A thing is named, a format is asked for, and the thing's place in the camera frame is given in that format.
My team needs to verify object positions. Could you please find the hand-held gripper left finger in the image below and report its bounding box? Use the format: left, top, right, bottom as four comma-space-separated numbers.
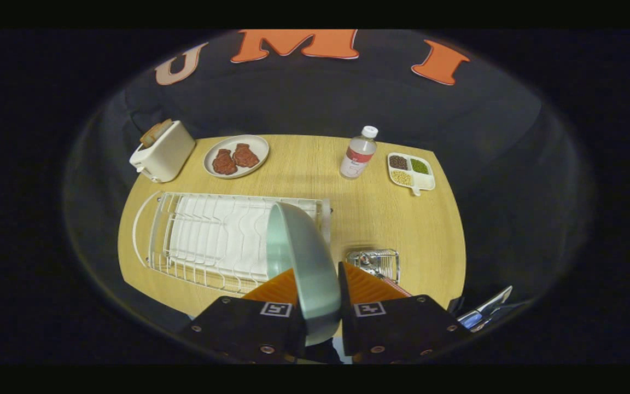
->
178, 267, 307, 364

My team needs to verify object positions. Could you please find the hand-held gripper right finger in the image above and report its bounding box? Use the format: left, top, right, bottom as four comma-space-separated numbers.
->
339, 262, 471, 364

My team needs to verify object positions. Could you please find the small metal wire basket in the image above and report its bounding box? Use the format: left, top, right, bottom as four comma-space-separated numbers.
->
346, 249, 401, 284

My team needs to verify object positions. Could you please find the pale green plate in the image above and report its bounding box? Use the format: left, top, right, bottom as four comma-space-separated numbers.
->
266, 201, 343, 346

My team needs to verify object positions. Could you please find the white wire dish rack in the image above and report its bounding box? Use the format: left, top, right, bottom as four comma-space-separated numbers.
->
132, 190, 333, 294

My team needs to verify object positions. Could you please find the cream plate with meat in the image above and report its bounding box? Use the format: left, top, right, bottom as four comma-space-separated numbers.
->
203, 135, 270, 179

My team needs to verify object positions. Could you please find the white divided tray with beans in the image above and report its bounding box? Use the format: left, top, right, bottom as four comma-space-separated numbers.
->
387, 152, 436, 196

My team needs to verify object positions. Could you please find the red brown meat piece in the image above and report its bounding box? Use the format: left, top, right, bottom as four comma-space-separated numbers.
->
232, 143, 260, 168
212, 149, 238, 176

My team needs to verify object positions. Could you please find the clear bottle white cap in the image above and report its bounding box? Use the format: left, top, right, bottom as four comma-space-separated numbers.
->
340, 126, 378, 180

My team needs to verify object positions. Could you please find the cream white toaster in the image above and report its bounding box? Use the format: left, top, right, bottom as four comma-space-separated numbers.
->
129, 119, 196, 183

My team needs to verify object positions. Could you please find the toasted bread slice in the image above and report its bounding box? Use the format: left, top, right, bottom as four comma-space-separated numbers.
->
140, 119, 173, 147

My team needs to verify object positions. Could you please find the black backdrop cloth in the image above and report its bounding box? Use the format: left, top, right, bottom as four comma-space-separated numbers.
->
66, 30, 594, 329

